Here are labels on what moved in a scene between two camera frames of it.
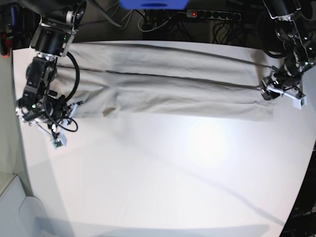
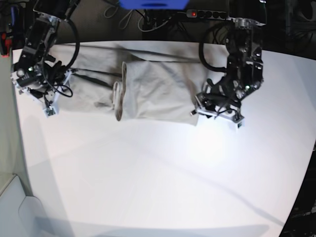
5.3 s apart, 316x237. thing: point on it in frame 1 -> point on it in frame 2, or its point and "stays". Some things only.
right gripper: [289, 74] -> [224, 96]
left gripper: [45, 108] -> [43, 81]
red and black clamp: [5, 45] stays
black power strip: [216, 14] stays
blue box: [154, 5] stays
